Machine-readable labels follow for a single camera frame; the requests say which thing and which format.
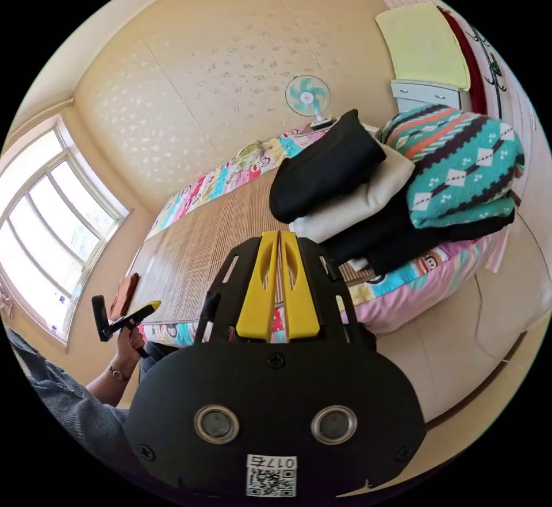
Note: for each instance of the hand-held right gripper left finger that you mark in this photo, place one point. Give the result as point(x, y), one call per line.
point(255, 300)

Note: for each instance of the person's body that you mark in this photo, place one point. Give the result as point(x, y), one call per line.
point(64, 408)

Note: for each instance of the person's left hand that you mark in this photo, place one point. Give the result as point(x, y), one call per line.
point(128, 345)

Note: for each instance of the pile of clothes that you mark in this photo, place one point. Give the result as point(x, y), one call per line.
point(431, 196)

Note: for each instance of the small teal table fan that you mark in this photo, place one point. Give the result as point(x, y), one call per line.
point(307, 96)

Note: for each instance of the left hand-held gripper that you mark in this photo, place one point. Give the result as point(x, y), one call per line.
point(117, 326)

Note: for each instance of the pale yellow towel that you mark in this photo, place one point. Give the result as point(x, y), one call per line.
point(424, 45)

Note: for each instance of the brown folded cloth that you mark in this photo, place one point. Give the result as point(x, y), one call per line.
point(124, 295)

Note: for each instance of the grey cupboard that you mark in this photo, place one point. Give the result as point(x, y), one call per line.
point(424, 95)

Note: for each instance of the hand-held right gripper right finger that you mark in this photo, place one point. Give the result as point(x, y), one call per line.
point(302, 300)

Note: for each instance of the bed with woven mat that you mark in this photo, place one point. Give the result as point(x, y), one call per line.
point(194, 248)

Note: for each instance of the window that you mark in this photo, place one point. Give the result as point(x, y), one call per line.
point(47, 235)

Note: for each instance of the person's left forearm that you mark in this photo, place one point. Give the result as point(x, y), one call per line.
point(110, 384)

